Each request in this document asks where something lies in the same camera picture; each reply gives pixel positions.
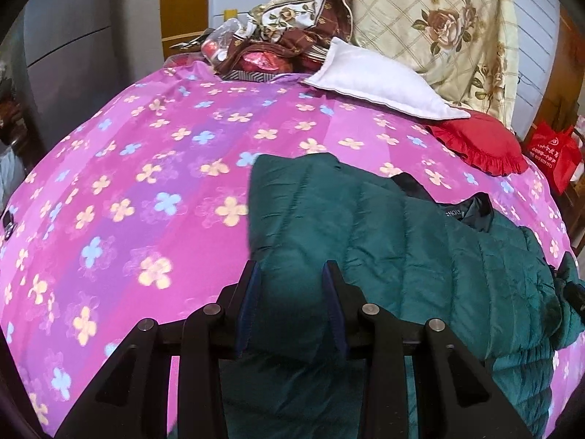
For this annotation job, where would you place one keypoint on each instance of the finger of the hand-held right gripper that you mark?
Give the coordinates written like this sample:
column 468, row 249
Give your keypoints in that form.
column 575, row 297

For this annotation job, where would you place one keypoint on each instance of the red shopping bag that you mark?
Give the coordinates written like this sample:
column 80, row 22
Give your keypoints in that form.
column 555, row 153

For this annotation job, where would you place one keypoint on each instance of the cream floral quilt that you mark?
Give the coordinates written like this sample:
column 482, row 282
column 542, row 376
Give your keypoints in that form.
column 425, row 18

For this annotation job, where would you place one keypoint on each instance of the red frilled cushion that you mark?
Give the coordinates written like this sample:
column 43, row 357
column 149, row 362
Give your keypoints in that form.
column 480, row 139

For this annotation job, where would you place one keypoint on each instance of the pink floral bedsheet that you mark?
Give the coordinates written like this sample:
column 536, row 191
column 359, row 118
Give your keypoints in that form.
column 173, row 155

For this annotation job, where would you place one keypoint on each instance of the yellow wooden door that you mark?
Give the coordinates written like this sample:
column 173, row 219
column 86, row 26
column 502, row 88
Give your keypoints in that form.
column 183, row 0

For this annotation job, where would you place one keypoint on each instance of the brown floral blanket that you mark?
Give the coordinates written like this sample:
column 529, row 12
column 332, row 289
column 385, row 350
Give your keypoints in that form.
column 292, row 32

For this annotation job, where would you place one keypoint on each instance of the red shiny packet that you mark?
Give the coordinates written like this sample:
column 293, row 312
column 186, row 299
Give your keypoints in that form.
column 263, row 60

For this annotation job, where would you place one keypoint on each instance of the striped flat box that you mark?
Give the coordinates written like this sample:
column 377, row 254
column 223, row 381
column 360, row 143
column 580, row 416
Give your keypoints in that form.
column 249, row 75

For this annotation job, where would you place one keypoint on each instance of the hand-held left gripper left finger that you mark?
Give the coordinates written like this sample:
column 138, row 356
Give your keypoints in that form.
column 251, row 313

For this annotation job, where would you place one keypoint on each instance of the dark green puffer jacket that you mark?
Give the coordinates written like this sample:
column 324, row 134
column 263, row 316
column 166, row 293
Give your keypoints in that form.
column 402, row 247

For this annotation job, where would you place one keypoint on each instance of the white pillow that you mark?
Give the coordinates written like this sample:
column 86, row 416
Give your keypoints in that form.
column 374, row 77

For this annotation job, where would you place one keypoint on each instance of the clear plastic bottle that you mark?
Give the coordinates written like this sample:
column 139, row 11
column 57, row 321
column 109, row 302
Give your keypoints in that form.
column 221, row 39

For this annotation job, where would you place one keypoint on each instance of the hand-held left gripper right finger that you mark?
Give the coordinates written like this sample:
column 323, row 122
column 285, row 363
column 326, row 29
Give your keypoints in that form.
column 332, row 313

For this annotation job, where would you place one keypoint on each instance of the grey cabinet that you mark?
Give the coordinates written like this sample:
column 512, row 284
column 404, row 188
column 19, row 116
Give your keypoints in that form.
column 77, row 41

